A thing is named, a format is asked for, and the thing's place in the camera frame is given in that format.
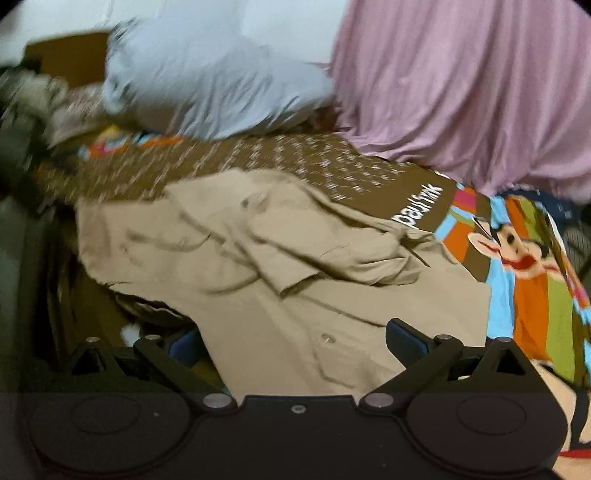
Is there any colourful printed blanket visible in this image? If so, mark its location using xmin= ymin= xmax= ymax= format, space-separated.
xmin=37 ymin=128 xmax=591 ymax=468

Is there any floral pillow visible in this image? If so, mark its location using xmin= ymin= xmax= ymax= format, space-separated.
xmin=45 ymin=85 xmax=112 ymax=145

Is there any pink curtain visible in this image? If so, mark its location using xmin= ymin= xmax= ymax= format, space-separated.
xmin=329 ymin=0 xmax=591 ymax=205

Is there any dark blue bag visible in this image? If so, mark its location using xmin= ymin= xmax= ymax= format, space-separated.
xmin=501 ymin=186 xmax=579 ymax=219

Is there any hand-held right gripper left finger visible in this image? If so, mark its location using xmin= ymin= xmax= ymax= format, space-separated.
xmin=68 ymin=327 xmax=240 ymax=415

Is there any grey pillow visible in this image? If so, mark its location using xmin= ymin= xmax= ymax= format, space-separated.
xmin=100 ymin=16 xmax=336 ymax=142

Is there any wooden headboard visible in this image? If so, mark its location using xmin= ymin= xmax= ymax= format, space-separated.
xmin=25 ymin=31 xmax=112 ymax=89

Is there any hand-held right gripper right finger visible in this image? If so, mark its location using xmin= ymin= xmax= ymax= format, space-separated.
xmin=358 ymin=318 xmax=537 ymax=415

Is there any beige hooded jacket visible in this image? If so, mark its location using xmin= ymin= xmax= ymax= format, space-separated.
xmin=76 ymin=167 xmax=493 ymax=400

